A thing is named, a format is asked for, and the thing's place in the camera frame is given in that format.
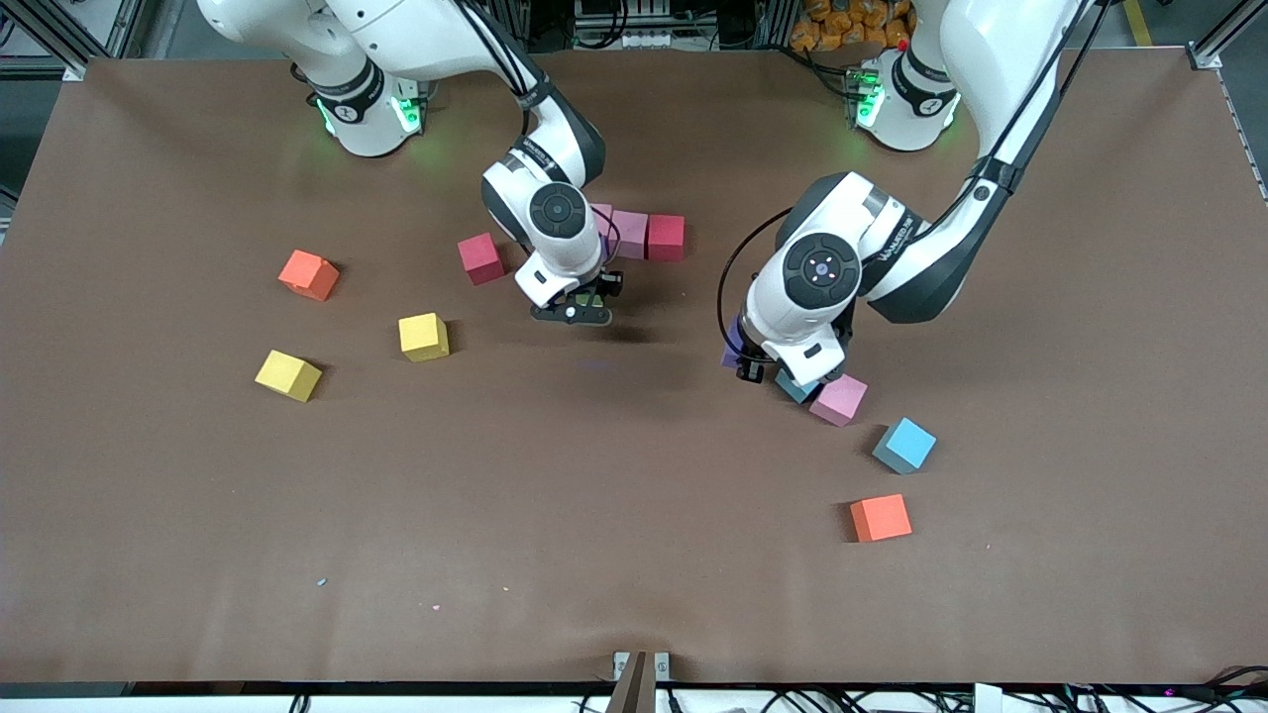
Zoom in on red foam cube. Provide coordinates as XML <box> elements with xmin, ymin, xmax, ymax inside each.
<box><xmin>457</xmin><ymin>233</ymin><xmax>506</xmax><ymax>286</ymax></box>
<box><xmin>647</xmin><ymin>214</ymin><xmax>687</xmax><ymax>262</ymax></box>

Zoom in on yellow foam cube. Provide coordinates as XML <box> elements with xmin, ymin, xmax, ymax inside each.
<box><xmin>255</xmin><ymin>350</ymin><xmax>324</xmax><ymax>403</ymax></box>
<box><xmin>398</xmin><ymin>313</ymin><xmax>451</xmax><ymax>363</ymax></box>

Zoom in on brown paper table cover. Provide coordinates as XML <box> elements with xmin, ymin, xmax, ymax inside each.
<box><xmin>0</xmin><ymin>48</ymin><xmax>1268</xmax><ymax>686</ymax></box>

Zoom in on orange foam cube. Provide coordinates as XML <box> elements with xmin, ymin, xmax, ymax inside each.
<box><xmin>277</xmin><ymin>250</ymin><xmax>341</xmax><ymax>302</ymax></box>
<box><xmin>850</xmin><ymin>493</ymin><xmax>913</xmax><ymax>544</ymax></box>

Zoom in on white electronic device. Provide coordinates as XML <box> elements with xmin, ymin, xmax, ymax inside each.
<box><xmin>575</xmin><ymin>0</ymin><xmax>694</xmax><ymax>51</ymax></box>

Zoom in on orange snack bags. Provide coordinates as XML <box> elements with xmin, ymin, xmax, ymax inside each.
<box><xmin>790</xmin><ymin>0</ymin><xmax>914</xmax><ymax>52</ymax></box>

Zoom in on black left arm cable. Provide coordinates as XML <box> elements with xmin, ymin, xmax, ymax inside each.
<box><xmin>717</xmin><ymin>0</ymin><xmax>1091</xmax><ymax>357</ymax></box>

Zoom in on aluminium frame post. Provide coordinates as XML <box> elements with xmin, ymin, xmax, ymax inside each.
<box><xmin>1189</xmin><ymin>0</ymin><xmax>1268</xmax><ymax>70</ymax></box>
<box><xmin>30</xmin><ymin>0</ymin><xmax>130</xmax><ymax>82</ymax></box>

